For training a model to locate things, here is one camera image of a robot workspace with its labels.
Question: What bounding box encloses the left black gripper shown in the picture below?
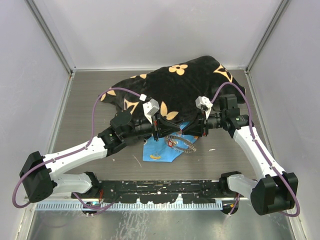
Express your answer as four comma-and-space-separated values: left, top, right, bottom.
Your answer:
121, 111, 180, 141

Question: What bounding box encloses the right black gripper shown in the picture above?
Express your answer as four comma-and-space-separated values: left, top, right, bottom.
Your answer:
182, 108, 226, 137

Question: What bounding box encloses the large metal keyring with rings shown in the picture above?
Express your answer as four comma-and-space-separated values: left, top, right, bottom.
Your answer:
164, 135, 197, 154

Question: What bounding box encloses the red key tag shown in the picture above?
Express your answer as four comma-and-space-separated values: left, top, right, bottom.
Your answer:
168, 141, 174, 148

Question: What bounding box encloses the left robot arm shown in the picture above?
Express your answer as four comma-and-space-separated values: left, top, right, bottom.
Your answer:
19, 110, 180, 203

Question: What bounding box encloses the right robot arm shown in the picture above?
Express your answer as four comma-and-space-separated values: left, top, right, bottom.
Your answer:
182, 94, 299, 216

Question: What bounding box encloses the blue cartoon print cloth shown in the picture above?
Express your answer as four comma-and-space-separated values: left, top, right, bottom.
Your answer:
142, 130, 199, 163

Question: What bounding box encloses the black floral plush pillow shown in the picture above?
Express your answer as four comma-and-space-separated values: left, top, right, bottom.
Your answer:
99, 55, 246, 126

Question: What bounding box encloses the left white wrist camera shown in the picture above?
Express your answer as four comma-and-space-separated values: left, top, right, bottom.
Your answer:
142, 98, 160, 124

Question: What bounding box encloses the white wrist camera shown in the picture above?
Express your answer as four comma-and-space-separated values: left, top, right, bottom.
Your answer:
195, 96, 213, 120
142, 98, 160, 124

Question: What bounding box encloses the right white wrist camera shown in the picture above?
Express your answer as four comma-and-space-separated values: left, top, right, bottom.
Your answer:
195, 96, 213, 120

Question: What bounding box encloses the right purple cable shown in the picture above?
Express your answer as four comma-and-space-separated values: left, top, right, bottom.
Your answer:
211, 81, 301, 217

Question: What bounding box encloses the purple cable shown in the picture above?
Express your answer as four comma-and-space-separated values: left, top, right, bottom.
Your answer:
11, 87, 148, 216
211, 81, 301, 217

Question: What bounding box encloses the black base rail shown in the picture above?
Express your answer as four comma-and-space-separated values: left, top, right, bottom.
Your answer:
77, 180, 237, 204

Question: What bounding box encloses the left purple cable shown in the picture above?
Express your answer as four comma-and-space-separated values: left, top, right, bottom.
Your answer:
11, 87, 148, 216

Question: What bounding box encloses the white slotted cable duct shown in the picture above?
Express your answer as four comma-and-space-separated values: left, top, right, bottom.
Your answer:
35, 199, 223, 211

